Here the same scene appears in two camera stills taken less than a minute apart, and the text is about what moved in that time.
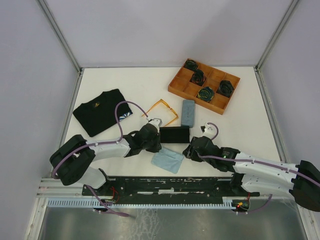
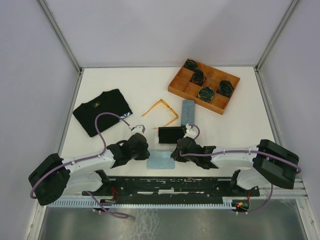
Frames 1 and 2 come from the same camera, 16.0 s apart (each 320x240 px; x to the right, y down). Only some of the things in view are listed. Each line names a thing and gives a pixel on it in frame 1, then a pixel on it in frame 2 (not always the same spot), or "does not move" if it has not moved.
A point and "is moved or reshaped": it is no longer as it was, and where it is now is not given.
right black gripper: [189, 152] -> [176, 156]
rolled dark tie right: [225, 88] does not move
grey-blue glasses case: [188, 113] does not move
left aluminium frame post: [60, 34] does not move
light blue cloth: [167, 160] is moved or reshaped
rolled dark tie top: [190, 64] does not move
